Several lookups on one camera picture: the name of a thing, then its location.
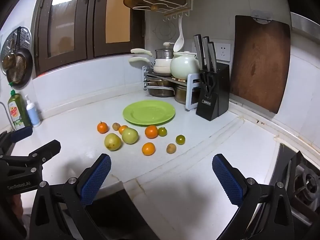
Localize green dish soap bottle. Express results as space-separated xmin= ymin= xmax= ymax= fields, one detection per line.
xmin=7 ymin=82 xmax=32 ymax=130

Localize black knife block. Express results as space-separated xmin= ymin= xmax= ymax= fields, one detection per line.
xmin=195 ymin=62 xmax=230 ymax=122

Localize steel range hood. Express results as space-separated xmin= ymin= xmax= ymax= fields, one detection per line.
xmin=290 ymin=11 xmax=320 ymax=37

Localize steel pan with wire handle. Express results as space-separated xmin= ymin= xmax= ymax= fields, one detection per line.
xmin=144 ymin=79 xmax=175 ymax=98

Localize dark frying pan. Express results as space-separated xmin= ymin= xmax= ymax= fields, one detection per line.
xmin=6 ymin=27 xmax=33 ymax=89

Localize green plate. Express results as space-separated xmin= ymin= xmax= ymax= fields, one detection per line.
xmin=122 ymin=100 xmax=176 ymax=127

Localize black scissors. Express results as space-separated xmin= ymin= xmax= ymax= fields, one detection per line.
xmin=199 ymin=70 xmax=217 ymax=98

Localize steel-handled knife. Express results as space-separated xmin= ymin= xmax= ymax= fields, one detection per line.
xmin=207 ymin=42 xmax=218 ymax=73
xmin=202 ymin=36 xmax=213 ymax=72
xmin=193 ymin=34 xmax=206 ymax=70

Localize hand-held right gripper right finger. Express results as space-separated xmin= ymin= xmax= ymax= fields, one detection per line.
xmin=212 ymin=154 xmax=296 ymax=240

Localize gas stove burner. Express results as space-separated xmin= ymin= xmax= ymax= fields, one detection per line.
xmin=272 ymin=142 xmax=320 ymax=220

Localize brown wooden cutting board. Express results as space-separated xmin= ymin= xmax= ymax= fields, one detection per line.
xmin=229 ymin=15 xmax=291 ymax=114

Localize white saucepan with steel rim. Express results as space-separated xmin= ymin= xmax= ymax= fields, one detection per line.
xmin=130 ymin=42 xmax=175 ymax=67

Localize corner pot rack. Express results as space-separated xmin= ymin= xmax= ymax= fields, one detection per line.
xmin=142 ymin=65 xmax=200 ymax=111

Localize brass skimmer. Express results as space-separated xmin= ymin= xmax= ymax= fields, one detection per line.
xmin=1 ymin=52 xmax=15 ymax=71

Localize white pump bottle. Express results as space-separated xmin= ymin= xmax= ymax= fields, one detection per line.
xmin=24 ymin=94 xmax=41 ymax=128

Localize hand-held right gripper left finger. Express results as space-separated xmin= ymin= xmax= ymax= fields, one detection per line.
xmin=29 ymin=153 xmax=130 ymax=240

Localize white ceramic pot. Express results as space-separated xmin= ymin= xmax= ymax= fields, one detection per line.
xmin=170 ymin=51 xmax=200 ymax=80

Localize perforated steel steamer plate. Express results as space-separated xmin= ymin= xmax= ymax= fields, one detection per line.
xmin=0 ymin=26 xmax=32 ymax=75

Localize white wall outlet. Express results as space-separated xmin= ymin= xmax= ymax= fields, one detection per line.
xmin=215 ymin=42 xmax=232 ymax=61

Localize dark brown window frame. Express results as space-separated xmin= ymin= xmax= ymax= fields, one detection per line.
xmin=34 ymin=0 xmax=145 ymax=77

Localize round wire trivet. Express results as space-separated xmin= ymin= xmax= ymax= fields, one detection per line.
xmin=152 ymin=20 xmax=177 ymax=43

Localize white ladle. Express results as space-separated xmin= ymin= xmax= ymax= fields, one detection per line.
xmin=173 ymin=15 xmax=185 ymax=52

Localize steel pot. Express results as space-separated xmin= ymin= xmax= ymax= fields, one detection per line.
xmin=174 ymin=84 xmax=190 ymax=105

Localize clear wall hook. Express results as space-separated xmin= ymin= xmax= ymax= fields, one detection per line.
xmin=251 ymin=10 xmax=273 ymax=22

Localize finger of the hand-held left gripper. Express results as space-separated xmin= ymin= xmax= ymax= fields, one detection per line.
xmin=0 ymin=126 xmax=34 ymax=151
xmin=0 ymin=140 xmax=61 ymax=175

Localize shallow white saucepan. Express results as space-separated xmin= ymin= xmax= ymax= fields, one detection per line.
xmin=129 ymin=57 xmax=173 ymax=74

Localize yellow-green apple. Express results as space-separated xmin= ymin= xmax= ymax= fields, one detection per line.
xmin=104 ymin=133 xmax=123 ymax=151
xmin=122 ymin=127 xmax=139 ymax=145

